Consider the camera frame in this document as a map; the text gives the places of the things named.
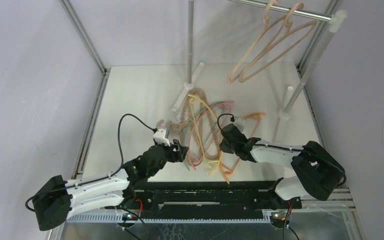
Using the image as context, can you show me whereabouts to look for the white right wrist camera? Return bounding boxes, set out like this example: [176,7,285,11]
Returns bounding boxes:
[232,116,246,133]

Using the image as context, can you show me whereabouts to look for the metal clothes rack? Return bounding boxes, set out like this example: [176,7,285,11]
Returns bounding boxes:
[170,0,349,143]

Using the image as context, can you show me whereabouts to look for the aluminium frame right post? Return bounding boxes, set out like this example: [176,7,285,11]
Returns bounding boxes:
[296,0,342,74]

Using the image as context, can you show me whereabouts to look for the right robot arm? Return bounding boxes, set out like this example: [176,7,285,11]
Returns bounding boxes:
[220,123,347,208]

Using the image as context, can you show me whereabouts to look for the yellow wire hanger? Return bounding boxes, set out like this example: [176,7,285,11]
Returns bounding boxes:
[187,94,226,176]

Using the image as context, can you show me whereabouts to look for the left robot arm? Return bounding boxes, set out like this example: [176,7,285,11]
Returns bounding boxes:
[29,139,189,231]

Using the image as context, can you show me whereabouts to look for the aluminium frame left post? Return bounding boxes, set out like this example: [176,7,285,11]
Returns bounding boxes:
[59,0,107,75]

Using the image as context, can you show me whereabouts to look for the green wire hanger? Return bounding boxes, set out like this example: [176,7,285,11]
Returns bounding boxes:
[182,101,229,172]

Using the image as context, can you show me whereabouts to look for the pink wire hanger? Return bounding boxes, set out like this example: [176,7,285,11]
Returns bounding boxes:
[186,100,236,172]

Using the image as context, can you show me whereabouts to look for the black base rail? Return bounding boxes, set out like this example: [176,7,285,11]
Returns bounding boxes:
[121,181,303,221]

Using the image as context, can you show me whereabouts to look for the aluminium frame post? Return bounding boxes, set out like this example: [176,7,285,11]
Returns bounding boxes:
[59,0,107,75]
[296,0,342,74]

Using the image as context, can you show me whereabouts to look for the right black cable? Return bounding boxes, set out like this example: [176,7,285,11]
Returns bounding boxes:
[216,113,347,186]

